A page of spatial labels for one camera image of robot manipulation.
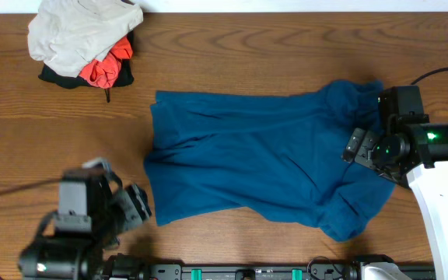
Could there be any beige crumpled garment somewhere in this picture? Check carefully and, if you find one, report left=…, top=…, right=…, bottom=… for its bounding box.
left=27, top=0, right=143, bottom=77

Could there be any black garment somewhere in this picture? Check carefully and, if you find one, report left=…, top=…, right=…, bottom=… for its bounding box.
left=38, top=32, right=135, bottom=103

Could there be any teal blue t-shirt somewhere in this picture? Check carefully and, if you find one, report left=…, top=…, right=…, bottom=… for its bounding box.
left=144, top=80, right=394, bottom=242

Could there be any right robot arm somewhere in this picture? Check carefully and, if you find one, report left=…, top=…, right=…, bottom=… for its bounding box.
left=341, top=86, right=448, bottom=279

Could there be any black mounting rail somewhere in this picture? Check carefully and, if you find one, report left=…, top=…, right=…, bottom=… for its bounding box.
left=103, top=254, right=435, bottom=280

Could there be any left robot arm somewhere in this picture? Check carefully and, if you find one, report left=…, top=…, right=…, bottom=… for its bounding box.
left=18, top=166, right=152, bottom=279

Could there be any red-orange garment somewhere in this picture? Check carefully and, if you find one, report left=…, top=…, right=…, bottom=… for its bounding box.
left=79, top=37, right=134, bottom=89

